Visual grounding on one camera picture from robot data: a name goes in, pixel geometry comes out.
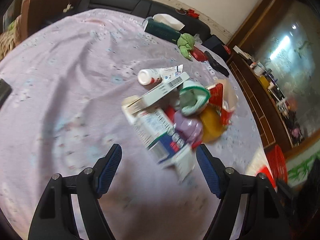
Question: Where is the long white cardboard box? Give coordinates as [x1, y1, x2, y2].
[121, 72, 190, 115]

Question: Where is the brown armchair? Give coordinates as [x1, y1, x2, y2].
[21, 0, 80, 40]

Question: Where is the red item on sofa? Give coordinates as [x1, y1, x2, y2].
[175, 8, 200, 19]

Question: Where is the white green-trimmed sock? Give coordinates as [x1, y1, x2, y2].
[179, 80, 210, 116]

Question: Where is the black sofa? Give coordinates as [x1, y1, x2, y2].
[40, 0, 212, 42]

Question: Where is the wooden brick-pattern cabinet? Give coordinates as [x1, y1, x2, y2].
[227, 52, 293, 153]

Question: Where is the black toy gun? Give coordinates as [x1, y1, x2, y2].
[204, 51, 229, 77]

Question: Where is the white toothpaste tube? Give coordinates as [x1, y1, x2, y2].
[137, 64, 183, 86]

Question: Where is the yellow round lid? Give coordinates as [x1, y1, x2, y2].
[199, 106, 226, 143]

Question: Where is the purple red plastic bag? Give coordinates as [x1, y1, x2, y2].
[164, 106, 203, 149]

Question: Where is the black phone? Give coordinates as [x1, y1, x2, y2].
[0, 79, 12, 108]

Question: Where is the torn red paper bag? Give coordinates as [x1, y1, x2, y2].
[206, 79, 238, 126]

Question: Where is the red plastic basket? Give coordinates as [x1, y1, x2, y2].
[257, 144, 288, 189]

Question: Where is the red flat pouch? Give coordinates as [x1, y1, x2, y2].
[190, 46, 207, 62]

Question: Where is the white blue carton box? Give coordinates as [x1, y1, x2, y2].
[121, 105, 195, 181]

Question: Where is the dark green tissue box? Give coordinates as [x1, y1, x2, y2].
[142, 14, 185, 44]

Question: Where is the green crumpled cloth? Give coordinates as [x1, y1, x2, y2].
[177, 33, 195, 61]

